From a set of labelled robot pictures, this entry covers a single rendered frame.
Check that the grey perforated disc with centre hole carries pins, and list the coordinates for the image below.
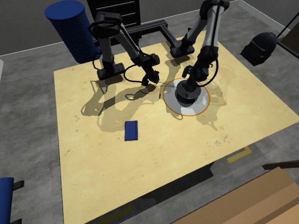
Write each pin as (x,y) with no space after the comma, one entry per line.
(187,92)

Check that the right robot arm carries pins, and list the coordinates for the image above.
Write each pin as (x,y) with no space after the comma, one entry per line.
(104,31)

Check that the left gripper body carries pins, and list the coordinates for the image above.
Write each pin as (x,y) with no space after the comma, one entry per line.
(189,69)

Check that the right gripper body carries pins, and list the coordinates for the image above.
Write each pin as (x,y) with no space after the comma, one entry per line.
(154,74)

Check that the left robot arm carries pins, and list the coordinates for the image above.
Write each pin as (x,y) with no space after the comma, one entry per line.
(210,15)

